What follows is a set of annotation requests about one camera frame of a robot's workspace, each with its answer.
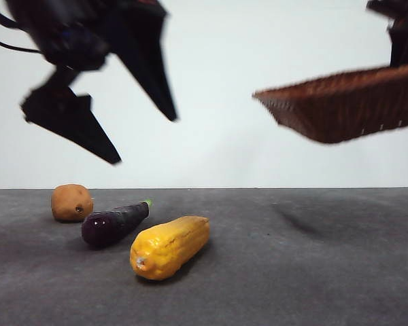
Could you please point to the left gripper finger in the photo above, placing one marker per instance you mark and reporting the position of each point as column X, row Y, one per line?
column 153, row 68
column 75, row 119

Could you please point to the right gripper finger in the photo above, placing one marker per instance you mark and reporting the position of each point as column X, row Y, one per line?
column 406, row 45

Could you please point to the brown potato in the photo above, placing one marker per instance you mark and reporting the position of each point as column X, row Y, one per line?
column 68, row 202

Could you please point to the brown wicker basket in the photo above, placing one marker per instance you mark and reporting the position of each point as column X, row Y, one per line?
column 343, row 108

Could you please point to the purple eggplant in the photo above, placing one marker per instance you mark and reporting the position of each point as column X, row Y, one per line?
column 110, row 225

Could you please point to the yellow corn cob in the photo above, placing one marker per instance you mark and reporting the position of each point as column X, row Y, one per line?
column 170, row 248

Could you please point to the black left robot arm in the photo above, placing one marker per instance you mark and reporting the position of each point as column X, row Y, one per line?
column 75, row 37

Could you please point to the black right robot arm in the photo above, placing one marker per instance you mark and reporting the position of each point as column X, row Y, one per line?
column 406, row 8

